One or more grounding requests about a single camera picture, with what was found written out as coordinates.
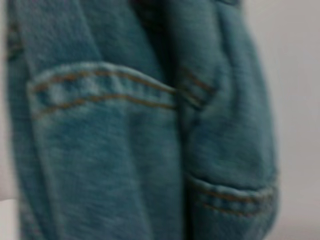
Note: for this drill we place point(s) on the blue denim shorts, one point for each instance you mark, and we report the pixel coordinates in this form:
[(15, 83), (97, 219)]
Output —
[(125, 137)]

